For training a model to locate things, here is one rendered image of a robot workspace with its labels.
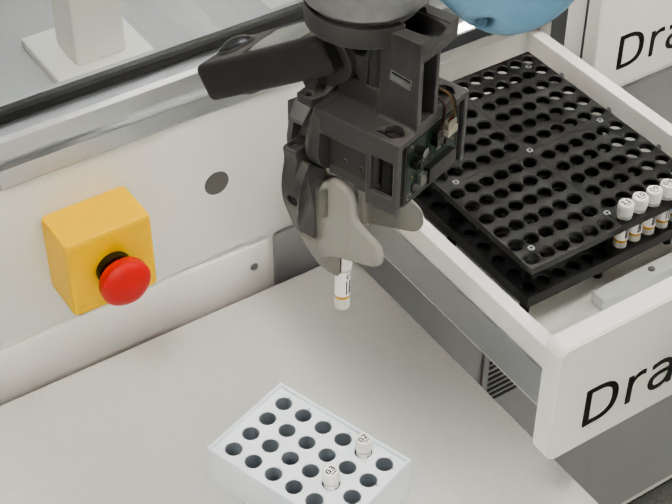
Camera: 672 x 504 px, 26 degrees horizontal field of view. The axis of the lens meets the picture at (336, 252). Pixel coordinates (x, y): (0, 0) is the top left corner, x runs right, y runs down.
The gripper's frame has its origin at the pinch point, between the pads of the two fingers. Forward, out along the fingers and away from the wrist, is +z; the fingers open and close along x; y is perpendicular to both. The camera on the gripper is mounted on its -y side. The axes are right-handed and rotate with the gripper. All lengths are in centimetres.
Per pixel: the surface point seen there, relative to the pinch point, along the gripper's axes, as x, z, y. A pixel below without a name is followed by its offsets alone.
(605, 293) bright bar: 20.0, 12.9, 10.9
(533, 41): 40.8, 9.1, -8.9
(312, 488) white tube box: -5.2, 18.2, 2.2
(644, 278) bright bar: 23.3, 12.9, 12.4
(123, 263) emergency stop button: -3.5, 8.4, -16.8
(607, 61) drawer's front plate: 46.9, 12.6, -4.3
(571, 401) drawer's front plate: 6.5, 10.3, 15.5
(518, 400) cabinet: 43, 58, -7
